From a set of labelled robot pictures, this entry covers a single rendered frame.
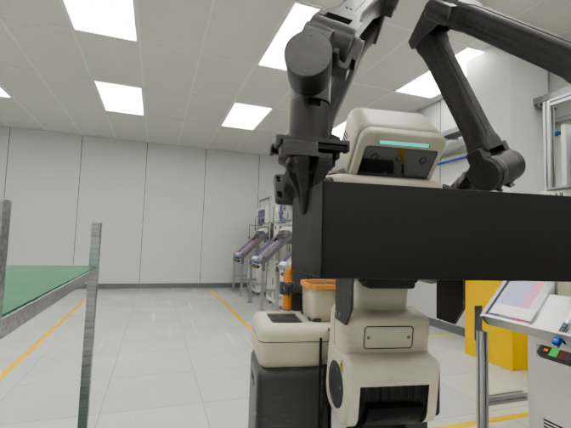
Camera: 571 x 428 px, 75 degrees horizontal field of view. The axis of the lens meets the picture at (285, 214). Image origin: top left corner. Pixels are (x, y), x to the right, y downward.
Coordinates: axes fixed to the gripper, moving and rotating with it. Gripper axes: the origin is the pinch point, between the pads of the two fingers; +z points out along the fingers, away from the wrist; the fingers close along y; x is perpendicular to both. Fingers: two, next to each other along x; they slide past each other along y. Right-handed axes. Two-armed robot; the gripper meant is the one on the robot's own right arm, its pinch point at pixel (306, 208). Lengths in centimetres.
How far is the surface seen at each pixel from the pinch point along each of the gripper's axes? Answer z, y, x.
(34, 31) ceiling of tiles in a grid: -195, -196, 333
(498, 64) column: -175, 242, 245
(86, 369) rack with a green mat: 48, -52, 88
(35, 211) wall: -45, -348, 717
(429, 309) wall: 80, 272, 409
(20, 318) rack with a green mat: 17.3, -39.4, 11.6
